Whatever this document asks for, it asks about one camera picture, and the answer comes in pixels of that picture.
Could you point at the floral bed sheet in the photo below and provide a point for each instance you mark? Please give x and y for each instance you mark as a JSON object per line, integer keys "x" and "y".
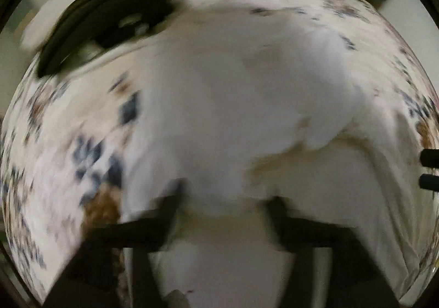
{"x": 65, "y": 136}

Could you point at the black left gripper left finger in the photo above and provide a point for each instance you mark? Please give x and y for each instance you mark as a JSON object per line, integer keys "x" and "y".
{"x": 90, "y": 278}

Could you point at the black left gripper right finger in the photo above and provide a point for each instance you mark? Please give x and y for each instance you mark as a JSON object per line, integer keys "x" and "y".
{"x": 330, "y": 267}

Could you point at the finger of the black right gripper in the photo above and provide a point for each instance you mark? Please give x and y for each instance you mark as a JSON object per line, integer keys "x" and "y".
{"x": 429, "y": 182}
{"x": 429, "y": 158}

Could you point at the white garment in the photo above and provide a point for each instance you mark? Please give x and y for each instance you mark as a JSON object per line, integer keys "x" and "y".
{"x": 243, "y": 107}

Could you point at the black folded garment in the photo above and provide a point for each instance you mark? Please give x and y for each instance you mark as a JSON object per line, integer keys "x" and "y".
{"x": 107, "y": 23}

